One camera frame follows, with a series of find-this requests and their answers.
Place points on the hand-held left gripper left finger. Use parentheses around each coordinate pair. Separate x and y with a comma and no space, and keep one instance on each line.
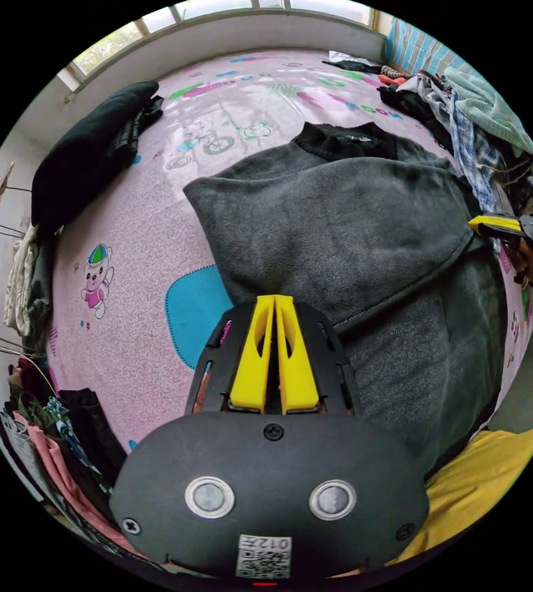
(247,370)

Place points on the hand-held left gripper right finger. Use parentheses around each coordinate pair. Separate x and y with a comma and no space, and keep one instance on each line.
(299,374)

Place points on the gray sweater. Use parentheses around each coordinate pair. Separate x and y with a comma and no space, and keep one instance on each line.
(340,240)

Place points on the pile of mixed clothes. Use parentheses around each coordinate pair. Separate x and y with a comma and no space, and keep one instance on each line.
(474,120)

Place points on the bed with pink printed sheet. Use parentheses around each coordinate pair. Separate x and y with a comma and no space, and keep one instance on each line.
(132,259)

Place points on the blue striped curtain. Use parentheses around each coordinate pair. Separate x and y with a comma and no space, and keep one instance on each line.
(414,46)

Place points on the hanging clothes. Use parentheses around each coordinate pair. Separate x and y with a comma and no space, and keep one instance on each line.
(58,444)

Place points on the person's body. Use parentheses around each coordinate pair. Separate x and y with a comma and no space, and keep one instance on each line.
(479,481)

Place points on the pile of pale clothes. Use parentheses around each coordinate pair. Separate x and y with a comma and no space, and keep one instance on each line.
(21,277)

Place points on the pile of black clothes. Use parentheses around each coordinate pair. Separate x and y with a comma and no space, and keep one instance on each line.
(81,157)

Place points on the window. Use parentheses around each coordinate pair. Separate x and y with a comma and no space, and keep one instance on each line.
(109,46)

